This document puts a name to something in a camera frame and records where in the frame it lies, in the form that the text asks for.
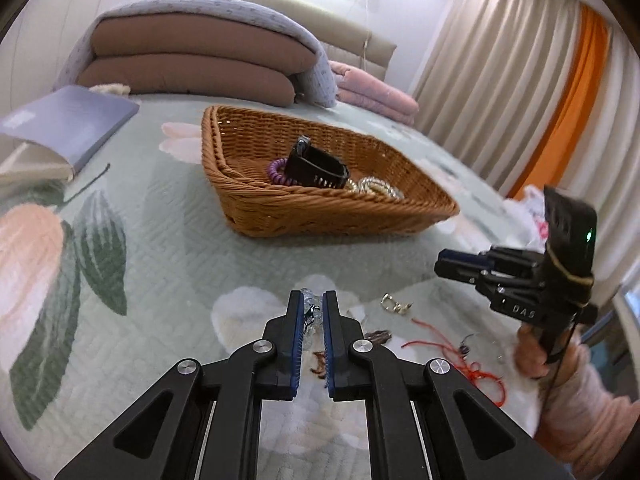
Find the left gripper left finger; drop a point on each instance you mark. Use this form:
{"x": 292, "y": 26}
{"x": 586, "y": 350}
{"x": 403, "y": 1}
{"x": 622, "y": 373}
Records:
{"x": 201, "y": 421}

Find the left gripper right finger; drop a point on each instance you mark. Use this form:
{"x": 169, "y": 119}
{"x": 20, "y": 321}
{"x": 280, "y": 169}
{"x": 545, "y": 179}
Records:
{"x": 425, "y": 421}

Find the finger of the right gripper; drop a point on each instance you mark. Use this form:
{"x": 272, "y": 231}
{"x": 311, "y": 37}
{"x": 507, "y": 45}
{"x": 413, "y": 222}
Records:
{"x": 459, "y": 271}
{"x": 457, "y": 258}

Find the gold square ring charm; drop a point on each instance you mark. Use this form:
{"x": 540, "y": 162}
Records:
{"x": 390, "y": 304}

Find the pink sleeved right forearm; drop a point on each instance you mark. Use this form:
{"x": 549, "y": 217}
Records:
{"x": 583, "y": 425}

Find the right hand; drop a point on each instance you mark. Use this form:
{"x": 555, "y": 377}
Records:
{"x": 531, "y": 360}

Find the white plastic bag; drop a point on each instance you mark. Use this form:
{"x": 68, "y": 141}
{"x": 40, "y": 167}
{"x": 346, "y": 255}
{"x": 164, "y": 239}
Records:
{"x": 530, "y": 213}

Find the black smart watch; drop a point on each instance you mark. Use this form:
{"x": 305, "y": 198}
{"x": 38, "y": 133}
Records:
{"x": 308, "y": 165}

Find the floral green bedspread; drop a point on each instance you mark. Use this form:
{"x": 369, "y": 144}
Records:
{"x": 109, "y": 280}

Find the woven wicker basket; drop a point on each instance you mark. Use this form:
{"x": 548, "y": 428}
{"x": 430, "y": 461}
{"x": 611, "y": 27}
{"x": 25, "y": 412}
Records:
{"x": 280, "y": 175}

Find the pink folded quilt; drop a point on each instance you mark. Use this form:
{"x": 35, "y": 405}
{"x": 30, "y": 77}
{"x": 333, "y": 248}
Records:
{"x": 358, "y": 88}

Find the beige curtain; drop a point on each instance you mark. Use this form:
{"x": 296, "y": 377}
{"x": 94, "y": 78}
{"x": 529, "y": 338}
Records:
{"x": 491, "y": 85}

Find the blue-grey patterned blanket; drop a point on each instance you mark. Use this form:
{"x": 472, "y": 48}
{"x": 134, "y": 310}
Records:
{"x": 315, "y": 86}

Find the orange curtain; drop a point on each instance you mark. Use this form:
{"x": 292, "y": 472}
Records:
{"x": 567, "y": 124}

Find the beige padded headboard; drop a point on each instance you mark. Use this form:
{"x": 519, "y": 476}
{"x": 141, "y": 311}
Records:
{"x": 345, "y": 41}

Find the lower brown pillow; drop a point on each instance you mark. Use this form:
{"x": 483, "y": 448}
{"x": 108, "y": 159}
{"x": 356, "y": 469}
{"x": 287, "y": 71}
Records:
{"x": 191, "y": 74}

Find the brown pillow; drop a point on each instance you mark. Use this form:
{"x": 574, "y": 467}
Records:
{"x": 181, "y": 33}
{"x": 191, "y": 74}

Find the upper brown pillow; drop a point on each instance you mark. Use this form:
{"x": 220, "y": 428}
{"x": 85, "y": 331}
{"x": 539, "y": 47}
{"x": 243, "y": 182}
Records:
{"x": 181, "y": 33}

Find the blue notebook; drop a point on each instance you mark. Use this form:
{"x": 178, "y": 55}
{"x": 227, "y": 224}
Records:
{"x": 53, "y": 138}

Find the white wardrobe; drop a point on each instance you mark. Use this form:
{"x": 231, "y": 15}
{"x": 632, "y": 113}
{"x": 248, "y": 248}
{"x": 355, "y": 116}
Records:
{"x": 37, "y": 45}

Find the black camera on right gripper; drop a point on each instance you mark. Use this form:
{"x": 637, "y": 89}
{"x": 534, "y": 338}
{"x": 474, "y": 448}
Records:
{"x": 570, "y": 245}

